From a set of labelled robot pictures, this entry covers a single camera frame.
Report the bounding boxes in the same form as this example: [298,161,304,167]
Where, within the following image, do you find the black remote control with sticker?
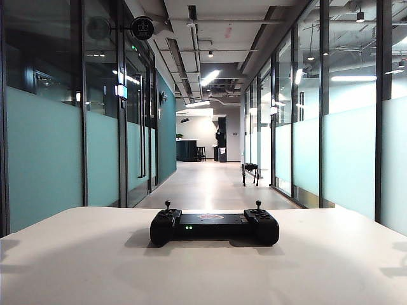
[149,199,280,247]

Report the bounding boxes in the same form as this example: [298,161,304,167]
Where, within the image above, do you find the black quadruped robot dog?
[240,162,262,187]

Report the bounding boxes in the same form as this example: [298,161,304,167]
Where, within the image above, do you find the dark green counter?
[176,139,198,161]

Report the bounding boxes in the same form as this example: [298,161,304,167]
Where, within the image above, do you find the tall black cabinet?
[213,116,228,162]

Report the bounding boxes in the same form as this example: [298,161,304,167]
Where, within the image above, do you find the long linear ceiling light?
[200,69,221,86]

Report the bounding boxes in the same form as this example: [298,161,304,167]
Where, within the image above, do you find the round black hanging sign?
[130,15,155,40]

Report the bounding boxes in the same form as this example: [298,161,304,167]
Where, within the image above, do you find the round grey hanging sign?
[86,15,111,41]

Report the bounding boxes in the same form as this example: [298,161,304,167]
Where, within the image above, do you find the long black door handle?
[136,73,146,179]

